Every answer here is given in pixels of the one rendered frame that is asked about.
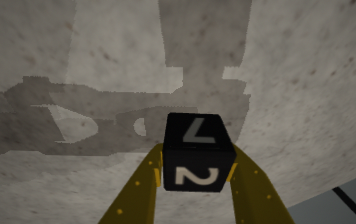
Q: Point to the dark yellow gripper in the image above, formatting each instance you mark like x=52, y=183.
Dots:
x=255, y=199

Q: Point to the black calendar cube with digits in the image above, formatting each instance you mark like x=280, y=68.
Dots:
x=197, y=153

